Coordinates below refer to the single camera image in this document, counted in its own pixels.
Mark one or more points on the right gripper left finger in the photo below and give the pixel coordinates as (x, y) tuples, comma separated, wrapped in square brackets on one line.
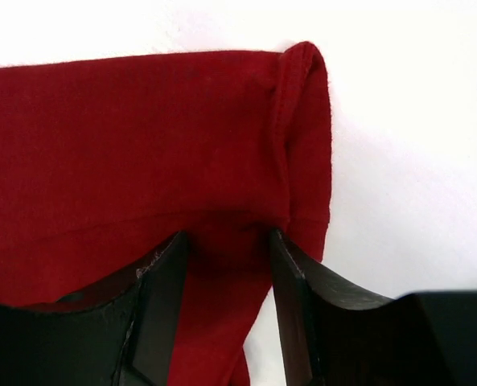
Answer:
[(119, 330)]

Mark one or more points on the dark red t shirt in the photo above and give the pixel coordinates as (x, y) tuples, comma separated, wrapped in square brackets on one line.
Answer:
[(101, 160)]

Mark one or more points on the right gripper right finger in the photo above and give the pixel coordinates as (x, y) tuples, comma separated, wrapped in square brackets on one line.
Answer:
[(334, 332)]

